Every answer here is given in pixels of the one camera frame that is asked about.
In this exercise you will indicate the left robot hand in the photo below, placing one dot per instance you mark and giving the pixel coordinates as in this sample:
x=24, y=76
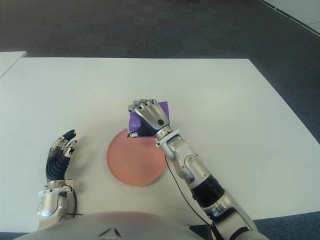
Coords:
x=56, y=167

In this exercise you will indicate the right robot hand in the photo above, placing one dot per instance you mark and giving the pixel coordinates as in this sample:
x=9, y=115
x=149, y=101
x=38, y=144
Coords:
x=151, y=116

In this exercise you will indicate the purple tissue paper pack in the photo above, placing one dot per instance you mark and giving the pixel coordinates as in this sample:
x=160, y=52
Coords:
x=135, y=122

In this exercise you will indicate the pink round plate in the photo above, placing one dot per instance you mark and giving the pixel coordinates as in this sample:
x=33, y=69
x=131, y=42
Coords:
x=135, y=162

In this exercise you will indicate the silver robot torso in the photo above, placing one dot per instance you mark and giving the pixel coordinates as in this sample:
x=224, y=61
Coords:
x=112, y=227

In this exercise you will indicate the white adjacent table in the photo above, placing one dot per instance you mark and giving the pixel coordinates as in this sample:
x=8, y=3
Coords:
x=10, y=61

